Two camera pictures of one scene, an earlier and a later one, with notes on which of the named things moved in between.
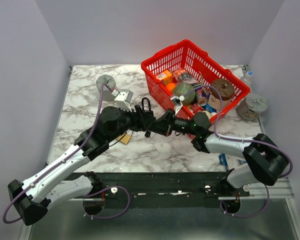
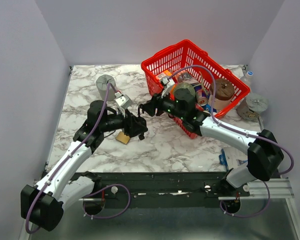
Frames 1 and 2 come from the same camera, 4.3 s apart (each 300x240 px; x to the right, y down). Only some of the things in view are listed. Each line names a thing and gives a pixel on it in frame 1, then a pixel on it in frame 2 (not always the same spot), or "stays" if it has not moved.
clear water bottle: x=247 y=79 stays
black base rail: x=191 y=185 stays
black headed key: x=147 y=134 -> x=141 y=137
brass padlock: x=126 y=138 stays
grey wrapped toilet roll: x=107 y=92 stays
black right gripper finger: x=162 y=126 -> x=150 y=107
